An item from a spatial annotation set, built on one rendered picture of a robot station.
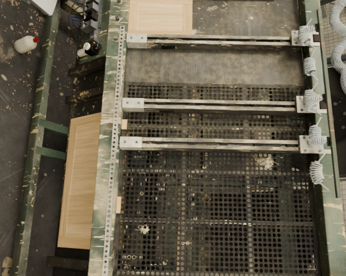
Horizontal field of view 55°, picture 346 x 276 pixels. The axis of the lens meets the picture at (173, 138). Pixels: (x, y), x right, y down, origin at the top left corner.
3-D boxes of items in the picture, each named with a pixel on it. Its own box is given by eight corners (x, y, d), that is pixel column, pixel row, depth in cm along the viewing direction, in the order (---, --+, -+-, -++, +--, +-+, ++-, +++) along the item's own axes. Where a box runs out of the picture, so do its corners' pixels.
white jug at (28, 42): (14, 38, 240) (31, 29, 230) (26, 44, 248) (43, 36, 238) (12, 50, 238) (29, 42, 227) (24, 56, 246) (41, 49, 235)
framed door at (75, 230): (73, 119, 245) (70, 119, 244) (130, 107, 217) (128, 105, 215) (59, 246, 222) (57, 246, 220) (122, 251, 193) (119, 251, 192)
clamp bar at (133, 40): (128, 36, 210) (122, 13, 187) (315, 40, 209) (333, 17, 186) (127, 51, 207) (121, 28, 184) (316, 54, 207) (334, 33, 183)
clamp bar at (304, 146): (121, 136, 193) (115, 124, 170) (325, 141, 192) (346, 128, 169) (120, 153, 190) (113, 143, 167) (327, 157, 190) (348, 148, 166)
